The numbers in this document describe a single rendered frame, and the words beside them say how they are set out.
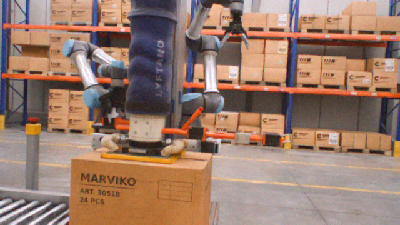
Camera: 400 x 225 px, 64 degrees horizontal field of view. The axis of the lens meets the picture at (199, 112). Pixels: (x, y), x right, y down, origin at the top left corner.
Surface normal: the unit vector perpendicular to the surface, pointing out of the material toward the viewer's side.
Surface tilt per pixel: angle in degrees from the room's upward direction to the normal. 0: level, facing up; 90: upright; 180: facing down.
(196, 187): 90
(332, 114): 90
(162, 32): 103
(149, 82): 74
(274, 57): 87
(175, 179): 90
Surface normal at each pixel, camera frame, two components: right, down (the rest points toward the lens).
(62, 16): -0.11, 0.04
